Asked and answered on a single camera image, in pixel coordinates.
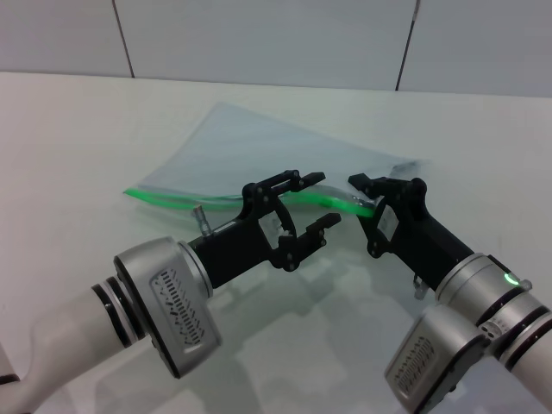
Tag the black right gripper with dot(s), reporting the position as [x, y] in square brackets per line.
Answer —
[422, 241]

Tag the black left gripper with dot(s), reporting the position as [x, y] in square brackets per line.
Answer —
[233, 246]

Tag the green zipper slider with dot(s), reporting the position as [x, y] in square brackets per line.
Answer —
[333, 201]

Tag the clear green-zip document bag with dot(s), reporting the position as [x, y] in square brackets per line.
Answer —
[259, 146]

